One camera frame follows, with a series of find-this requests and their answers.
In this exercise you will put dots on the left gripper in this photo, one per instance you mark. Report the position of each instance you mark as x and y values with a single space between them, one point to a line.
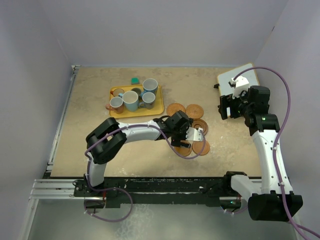
177 141

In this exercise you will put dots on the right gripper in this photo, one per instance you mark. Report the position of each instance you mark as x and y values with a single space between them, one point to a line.
226 100

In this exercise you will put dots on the plain orange wooden coaster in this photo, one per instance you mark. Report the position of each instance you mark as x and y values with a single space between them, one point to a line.
183 151

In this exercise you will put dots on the woven rattan coaster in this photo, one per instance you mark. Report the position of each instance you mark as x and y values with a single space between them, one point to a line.
175 107
194 111

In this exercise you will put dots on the light blue mug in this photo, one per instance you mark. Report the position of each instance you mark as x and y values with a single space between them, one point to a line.
131 100

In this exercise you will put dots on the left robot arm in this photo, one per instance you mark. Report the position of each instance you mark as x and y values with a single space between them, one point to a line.
108 138

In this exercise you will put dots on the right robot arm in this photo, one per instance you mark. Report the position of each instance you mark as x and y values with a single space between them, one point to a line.
274 200

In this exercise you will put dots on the small grey cup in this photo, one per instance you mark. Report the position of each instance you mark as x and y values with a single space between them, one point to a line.
137 90

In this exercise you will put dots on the small orange cup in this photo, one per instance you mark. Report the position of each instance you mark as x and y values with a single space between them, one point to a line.
115 92

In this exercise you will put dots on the small whiteboard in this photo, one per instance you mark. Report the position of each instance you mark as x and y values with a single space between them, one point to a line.
224 84

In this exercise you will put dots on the yellow plastic tray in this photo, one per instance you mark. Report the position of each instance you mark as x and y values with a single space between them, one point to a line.
156 110

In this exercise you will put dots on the blue grey mug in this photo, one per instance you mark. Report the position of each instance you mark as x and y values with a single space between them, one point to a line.
148 101

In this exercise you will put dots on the dark teal floral mug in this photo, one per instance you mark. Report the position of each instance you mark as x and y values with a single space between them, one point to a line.
150 85

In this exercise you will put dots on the green whiteboard eraser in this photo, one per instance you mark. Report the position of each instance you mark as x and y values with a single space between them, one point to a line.
135 81

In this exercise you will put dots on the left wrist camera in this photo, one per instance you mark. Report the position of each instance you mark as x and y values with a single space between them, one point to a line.
194 134

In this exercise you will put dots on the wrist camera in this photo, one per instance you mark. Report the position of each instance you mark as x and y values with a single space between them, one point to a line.
194 134
239 84

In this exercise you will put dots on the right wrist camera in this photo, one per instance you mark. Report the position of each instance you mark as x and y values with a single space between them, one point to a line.
239 84

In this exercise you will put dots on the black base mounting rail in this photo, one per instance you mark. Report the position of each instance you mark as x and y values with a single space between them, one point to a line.
115 191

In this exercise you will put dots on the pink handled mug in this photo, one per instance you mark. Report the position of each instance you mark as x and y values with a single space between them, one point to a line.
116 105

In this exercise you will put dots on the aluminium table edge rail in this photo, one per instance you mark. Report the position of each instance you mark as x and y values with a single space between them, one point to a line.
50 163

